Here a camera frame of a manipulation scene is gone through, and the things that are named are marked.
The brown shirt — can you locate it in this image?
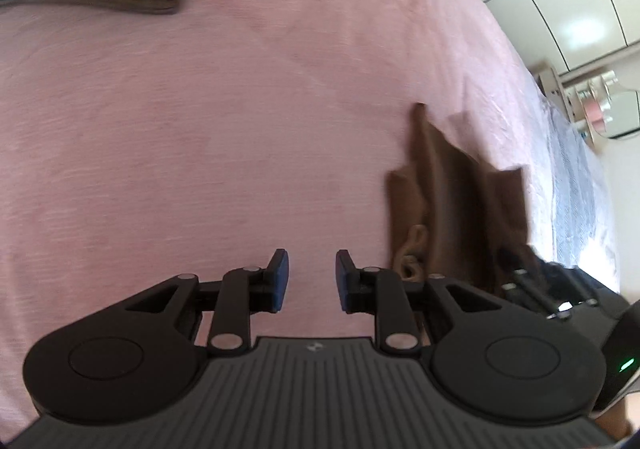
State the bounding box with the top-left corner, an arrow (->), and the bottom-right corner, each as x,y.
384,102 -> 540,296

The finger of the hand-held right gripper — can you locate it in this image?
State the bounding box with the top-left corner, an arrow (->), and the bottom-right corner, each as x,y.
495,246 -> 576,323

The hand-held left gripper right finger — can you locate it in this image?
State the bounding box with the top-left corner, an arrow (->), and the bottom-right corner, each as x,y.
335,250 -> 506,357

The pink jar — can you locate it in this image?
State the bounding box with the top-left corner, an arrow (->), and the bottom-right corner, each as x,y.
584,101 -> 613,126

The wooden vanity shelf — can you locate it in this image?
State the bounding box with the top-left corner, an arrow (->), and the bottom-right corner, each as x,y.
531,63 -> 640,146

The pink bed sheet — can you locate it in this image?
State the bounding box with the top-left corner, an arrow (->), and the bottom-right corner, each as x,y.
0,0 -> 568,430

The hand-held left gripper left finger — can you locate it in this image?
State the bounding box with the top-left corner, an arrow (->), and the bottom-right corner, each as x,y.
125,249 -> 291,357

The grey blanket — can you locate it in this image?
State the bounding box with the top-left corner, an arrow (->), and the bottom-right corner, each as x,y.
524,73 -> 622,291

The person's right forearm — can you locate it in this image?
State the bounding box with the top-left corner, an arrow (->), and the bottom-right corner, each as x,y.
595,391 -> 637,447

